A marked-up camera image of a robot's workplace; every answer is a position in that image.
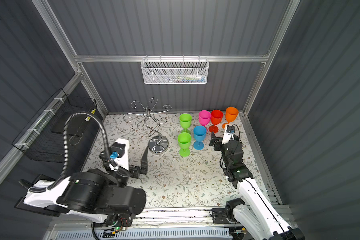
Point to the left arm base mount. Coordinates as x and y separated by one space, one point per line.
117 220

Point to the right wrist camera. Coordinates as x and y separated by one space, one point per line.
229 134

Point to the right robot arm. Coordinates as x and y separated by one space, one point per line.
254 211

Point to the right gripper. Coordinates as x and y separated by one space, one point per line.
217 147

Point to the red wine glass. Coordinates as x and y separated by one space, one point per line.
216 118

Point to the blue wine glass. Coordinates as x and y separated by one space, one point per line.
200 133

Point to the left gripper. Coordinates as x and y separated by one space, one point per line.
135 170

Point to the white perforated cable tray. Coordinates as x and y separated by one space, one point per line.
209 233

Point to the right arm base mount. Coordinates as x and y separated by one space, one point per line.
222 215

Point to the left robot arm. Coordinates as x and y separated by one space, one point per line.
101 197

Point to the green wine glass back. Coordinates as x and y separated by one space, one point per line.
184 141

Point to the black wire wall basket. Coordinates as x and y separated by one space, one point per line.
42 139

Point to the orange wine glass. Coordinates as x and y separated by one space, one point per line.
231 115

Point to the white wire wall basket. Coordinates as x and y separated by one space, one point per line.
182 72

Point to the pink wine glass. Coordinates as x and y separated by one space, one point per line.
204 118

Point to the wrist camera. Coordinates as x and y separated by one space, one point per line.
229 134
119 156

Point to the chrome wine glass rack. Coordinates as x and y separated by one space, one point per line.
158 143

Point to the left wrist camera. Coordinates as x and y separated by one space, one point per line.
119 156

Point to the yellow-green wine glass front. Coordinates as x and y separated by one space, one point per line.
185 121

